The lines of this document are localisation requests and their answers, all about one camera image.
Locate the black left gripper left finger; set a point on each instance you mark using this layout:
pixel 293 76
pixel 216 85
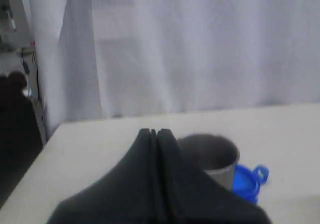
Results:
pixel 125 195

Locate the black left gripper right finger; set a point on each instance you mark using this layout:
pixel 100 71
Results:
pixel 192 197

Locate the stainless steel cup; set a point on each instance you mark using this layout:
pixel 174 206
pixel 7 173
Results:
pixel 216 155

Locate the blue plastic lid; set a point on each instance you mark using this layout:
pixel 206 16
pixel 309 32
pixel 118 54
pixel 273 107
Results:
pixel 247 182

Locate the dark object behind table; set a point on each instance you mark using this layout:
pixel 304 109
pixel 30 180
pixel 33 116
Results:
pixel 20 138

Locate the white backdrop curtain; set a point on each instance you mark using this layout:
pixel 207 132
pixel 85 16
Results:
pixel 119 58

